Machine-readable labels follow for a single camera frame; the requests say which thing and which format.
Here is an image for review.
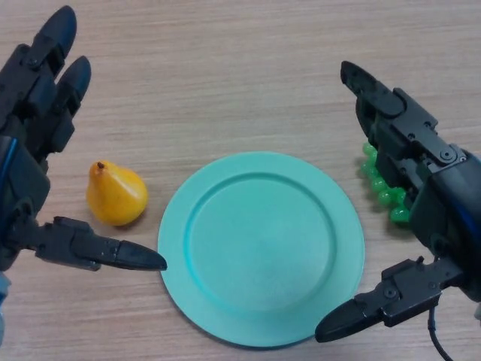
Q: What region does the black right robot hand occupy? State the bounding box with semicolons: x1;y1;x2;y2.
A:
314;59;481;344

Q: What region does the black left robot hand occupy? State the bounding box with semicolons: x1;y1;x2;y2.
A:
0;5;168;272

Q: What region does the yellow pear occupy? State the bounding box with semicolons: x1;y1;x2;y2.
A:
86;160;149;227

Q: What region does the teal green round plate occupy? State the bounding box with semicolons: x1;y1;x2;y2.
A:
157;150;366;349

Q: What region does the green grape bunch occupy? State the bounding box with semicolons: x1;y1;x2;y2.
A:
359;142;413;226

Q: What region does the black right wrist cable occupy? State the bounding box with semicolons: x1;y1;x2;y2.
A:
426;303;456;361

